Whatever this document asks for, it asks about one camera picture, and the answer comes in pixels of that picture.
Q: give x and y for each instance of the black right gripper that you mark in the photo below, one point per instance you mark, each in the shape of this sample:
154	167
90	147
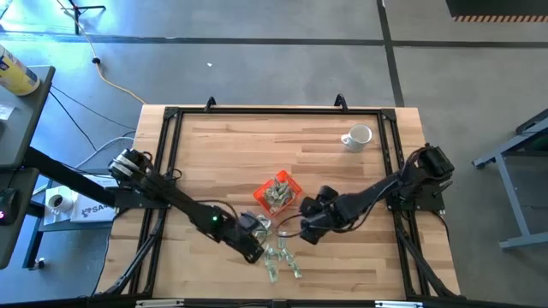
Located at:
330	209

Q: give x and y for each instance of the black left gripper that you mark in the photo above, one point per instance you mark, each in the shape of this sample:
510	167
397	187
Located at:
242	239

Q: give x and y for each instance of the orange plastic basket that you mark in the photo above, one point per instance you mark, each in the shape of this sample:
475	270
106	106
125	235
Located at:
283	174

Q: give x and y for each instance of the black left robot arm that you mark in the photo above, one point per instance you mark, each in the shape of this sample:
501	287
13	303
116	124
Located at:
180	201

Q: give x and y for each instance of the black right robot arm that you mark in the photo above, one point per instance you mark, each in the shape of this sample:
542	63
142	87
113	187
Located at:
372	192

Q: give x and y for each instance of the patterned white mug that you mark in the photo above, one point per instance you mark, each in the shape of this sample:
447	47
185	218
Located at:
361	136

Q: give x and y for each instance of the silver aluminium bar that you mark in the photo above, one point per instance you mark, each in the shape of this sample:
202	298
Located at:
398	304
160	303

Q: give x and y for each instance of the white printed box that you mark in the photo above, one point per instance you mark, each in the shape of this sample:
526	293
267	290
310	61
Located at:
92	214

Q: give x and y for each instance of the dark side table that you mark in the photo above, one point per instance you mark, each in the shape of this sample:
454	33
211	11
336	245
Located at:
77	226

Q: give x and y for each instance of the black diagonal beam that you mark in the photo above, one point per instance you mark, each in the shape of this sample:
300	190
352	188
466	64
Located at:
68	175

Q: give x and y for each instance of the black device with red light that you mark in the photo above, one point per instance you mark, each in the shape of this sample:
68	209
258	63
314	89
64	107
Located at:
7	205

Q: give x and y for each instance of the grey side desk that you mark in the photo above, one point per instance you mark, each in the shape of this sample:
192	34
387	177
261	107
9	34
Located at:
25	128

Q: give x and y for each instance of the black mat with hazard stripe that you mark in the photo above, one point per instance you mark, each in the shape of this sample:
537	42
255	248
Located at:
492	8

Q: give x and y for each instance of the white paper sheet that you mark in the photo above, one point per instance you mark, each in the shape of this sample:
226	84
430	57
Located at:
6	112

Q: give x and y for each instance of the black tripod stand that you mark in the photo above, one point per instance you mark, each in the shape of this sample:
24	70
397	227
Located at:
76	19

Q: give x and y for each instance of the yellow wipes canister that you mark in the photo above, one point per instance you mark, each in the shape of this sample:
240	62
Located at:
17	72

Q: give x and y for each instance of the black aluminium table frame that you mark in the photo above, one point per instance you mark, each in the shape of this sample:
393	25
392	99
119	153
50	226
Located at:
278	110

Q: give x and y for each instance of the blue grey desk frame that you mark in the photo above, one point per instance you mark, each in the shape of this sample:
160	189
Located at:
510	192

